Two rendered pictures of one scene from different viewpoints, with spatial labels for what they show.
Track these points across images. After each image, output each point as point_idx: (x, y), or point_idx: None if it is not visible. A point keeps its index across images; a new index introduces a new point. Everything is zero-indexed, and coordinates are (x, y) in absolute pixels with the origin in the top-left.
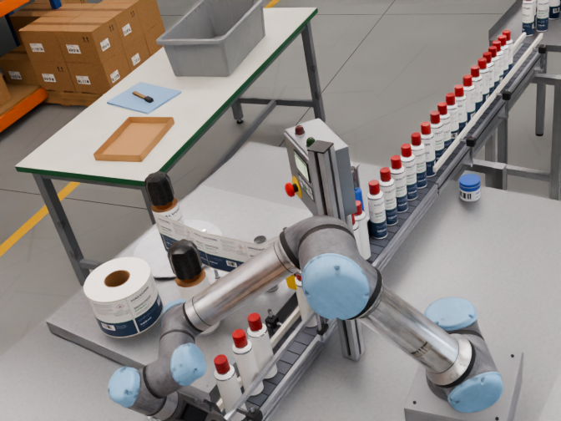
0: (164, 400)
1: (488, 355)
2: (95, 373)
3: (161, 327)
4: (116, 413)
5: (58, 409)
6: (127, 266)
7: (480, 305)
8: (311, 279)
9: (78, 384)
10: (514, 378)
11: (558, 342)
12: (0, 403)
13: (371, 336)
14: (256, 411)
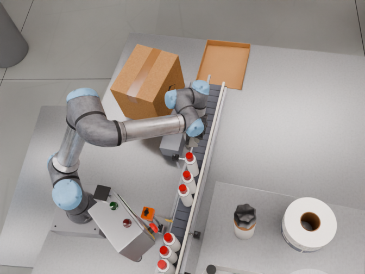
0: None
1: (50, 174)
2: (301, 188)
3: (195, 112)
4: (268, 167)
5: (304, 161)
6: (312, 236)
7: None
8: (88, 88)
9: (305, 179)
10: (55, 211)
11: (39, 269)
12: (345, 156)
13: None
14: (173, 157)
